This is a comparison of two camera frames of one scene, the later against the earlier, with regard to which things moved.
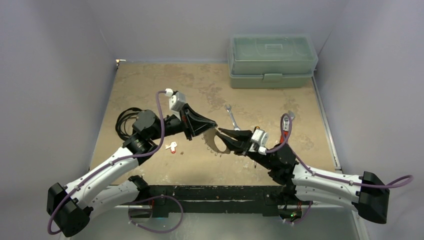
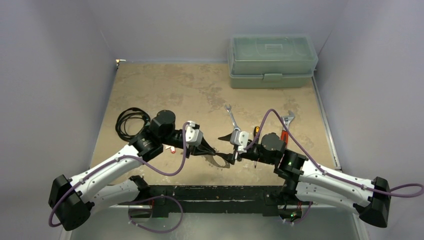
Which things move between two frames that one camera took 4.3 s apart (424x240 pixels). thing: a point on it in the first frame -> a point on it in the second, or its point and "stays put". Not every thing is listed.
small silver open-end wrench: x=236 y=127 stays put
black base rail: x=263 y=198 stays put
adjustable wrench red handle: x=285 y=125 stays put
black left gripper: x=194 y=124 -> x=199 y=149
